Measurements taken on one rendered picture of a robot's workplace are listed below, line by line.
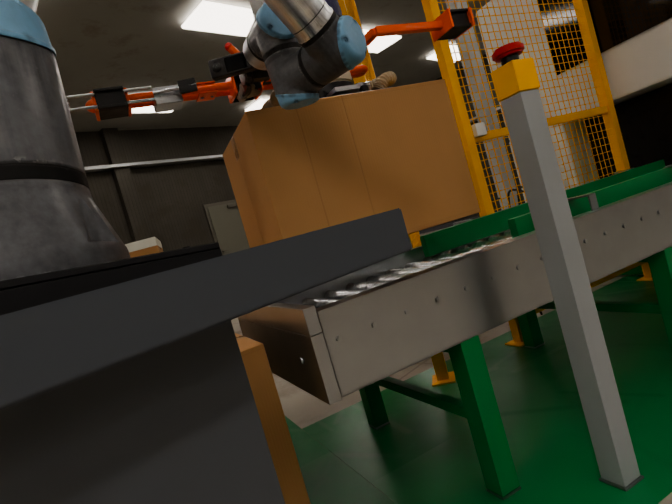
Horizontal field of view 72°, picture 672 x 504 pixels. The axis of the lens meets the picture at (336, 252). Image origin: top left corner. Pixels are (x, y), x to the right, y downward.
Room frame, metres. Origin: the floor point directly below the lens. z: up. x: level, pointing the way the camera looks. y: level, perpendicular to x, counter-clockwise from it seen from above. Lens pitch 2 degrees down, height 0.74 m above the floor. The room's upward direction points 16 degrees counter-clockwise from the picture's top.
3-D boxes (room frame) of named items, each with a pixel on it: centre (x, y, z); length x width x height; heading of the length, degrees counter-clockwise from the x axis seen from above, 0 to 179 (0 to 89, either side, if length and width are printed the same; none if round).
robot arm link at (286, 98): (1.03, -0.02, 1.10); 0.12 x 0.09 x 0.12; 49
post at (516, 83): (1.06, -0.50, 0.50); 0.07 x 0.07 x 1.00; 24
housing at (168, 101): (1.24, 0.32, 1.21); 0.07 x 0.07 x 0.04; 24
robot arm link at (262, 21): (1.04, 0.00, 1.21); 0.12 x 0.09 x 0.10; 25
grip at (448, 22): (1.31, -0.49, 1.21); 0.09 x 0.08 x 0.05; 24
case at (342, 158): (1.42, -0.09, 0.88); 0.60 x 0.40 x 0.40; 112
